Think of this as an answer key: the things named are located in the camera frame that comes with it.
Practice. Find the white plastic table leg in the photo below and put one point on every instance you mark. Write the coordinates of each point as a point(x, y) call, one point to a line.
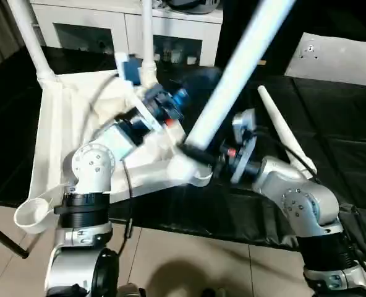
point(279, 123)
point(31, 40)
point(148, 37)
point(241, 62)

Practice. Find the black work mat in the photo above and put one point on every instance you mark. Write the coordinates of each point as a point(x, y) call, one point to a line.
point(325, 117)

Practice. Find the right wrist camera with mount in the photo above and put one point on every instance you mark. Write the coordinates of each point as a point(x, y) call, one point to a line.
point(245, 123)

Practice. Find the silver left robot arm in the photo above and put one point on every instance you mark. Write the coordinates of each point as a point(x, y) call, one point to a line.
point(90, 167)

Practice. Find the white plastic table top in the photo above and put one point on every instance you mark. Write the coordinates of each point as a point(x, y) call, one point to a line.
point(62, 139)

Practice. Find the white glass-door cabinet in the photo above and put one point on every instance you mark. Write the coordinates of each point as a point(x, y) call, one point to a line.
point(93, 18)

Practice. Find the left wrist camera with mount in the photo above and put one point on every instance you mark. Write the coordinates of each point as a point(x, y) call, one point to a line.
point(130, 69)

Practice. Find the grey round object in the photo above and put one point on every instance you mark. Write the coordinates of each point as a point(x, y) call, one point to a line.
point(195, 5)

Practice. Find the white board with round fitting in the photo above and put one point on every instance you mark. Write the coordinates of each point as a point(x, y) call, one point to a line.
point(340, 58)

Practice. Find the grey-brown curtain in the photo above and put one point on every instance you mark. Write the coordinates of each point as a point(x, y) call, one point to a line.
point(0, 28)

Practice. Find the dark cabinet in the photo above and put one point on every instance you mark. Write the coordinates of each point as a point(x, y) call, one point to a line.
point(279, 31)

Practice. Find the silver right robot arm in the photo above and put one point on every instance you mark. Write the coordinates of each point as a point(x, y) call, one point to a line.
point(300, 198)

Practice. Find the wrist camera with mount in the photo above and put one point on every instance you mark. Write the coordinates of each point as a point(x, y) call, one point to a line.
point(245, 123)
point(130, 69)

